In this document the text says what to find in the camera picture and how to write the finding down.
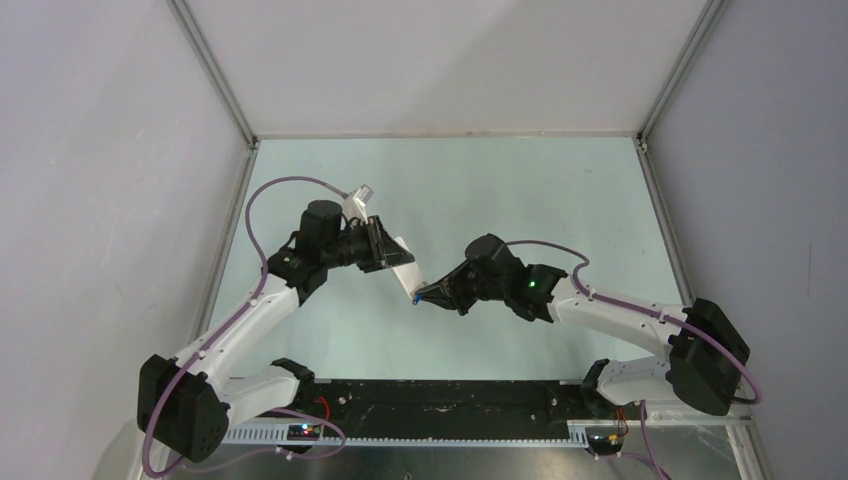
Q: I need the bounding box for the purple cable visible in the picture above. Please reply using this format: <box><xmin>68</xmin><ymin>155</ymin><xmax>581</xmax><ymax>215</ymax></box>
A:
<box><xmin>506</xmin><ymin>239</ymin><xmax>763</xmax><ymax>405</ymax></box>
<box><xmin>141</xmin><ymin>176</ymin><xmax>349</xmax><ymax>480</ymax></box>

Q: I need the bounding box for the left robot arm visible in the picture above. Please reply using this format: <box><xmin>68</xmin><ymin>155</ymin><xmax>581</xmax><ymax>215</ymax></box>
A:
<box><xmin>137</xmin><ymin>200</ymin><xmax>425</xmax><ymax>463</ymax></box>

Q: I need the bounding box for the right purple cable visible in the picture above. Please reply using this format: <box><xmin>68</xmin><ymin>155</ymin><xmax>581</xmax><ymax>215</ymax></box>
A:
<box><xmin>506</xmin><ymin>239</ymin><xmax>763</xmax><ymax>405</ymax></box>

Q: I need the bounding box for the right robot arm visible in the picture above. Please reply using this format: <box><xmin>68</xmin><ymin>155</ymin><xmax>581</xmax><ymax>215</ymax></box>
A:
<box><xmin>411</xmin><ymin>234</ymin><xmax>762</xmax><ymax>418</ymax></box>

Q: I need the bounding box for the left controller board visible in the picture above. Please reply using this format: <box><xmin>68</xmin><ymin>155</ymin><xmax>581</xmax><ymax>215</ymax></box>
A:
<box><xmin>286</xmin><ymin>424</ymin><xmax>322</xmax><ymax>442</ymax></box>

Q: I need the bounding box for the white remote control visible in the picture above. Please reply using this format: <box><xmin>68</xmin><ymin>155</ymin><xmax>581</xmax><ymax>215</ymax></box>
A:
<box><xmin>391</xmin><ymin>236</ymin><xmax>427</xmax><ymax>303</ymax></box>

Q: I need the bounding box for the right controller board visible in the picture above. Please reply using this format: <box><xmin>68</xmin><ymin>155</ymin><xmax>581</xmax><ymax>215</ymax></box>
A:
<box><xmin>587</xmin><ymin>434</ymin><xmax>623</xmax><ymax>455</ymax></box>

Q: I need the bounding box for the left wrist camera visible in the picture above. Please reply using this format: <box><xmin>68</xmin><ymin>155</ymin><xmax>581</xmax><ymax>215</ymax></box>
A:
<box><xmin>342</xmin><ymin>184</ymin><xmax>374</xmax><ymax>229</ymax></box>

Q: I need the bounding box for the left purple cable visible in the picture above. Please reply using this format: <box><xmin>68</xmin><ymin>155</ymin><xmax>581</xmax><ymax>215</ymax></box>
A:
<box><xmin>141</xmin><ymin>176</ymin><xmax>349</xmax><ymax>480</ymax></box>

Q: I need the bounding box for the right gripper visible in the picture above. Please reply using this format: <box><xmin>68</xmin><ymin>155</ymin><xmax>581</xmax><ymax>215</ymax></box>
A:
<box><xmin>418</xmin><ymin>261</ymin><xmax>507</xmax><ymax>316</ymax></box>

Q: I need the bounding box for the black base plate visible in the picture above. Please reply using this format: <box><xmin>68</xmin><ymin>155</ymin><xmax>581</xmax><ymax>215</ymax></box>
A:
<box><xmin>292</xmin><ymin>379</ymin><xmax>617</xmax><ymax>441</ymax></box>

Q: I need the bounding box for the controller board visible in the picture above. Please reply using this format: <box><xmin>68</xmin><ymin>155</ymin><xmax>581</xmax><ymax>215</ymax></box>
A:
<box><xmin>286</xmin><ymin>424</ymin><xmax>322</xmax><ymax>442</ymax></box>
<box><xmin>587</xmin><ymin>434</ymin><xmax>623</xmax><ymax>455</ymax></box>

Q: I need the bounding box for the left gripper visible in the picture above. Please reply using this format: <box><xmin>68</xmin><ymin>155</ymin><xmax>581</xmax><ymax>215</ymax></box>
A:
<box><xmin>322</xmin><ymin>215</ymin><xmax>413</xmax><ymax>274</ymax></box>

